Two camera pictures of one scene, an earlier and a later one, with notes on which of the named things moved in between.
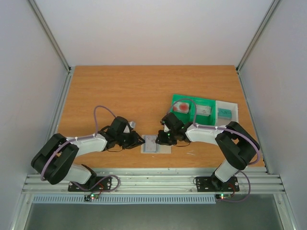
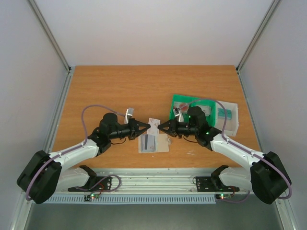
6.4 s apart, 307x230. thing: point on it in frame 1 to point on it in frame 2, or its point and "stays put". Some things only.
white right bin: [234, 108] stays put
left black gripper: [135, 143] to [135, 132]
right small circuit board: [223, 196] stays put
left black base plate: [104, 183] stays put
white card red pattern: [150, 145] to [153, 130]
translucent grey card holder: [150, 146] stays put
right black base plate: [207, 184] stays put
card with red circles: [181, 107] stays put
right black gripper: [162, 138] to [173, 127]
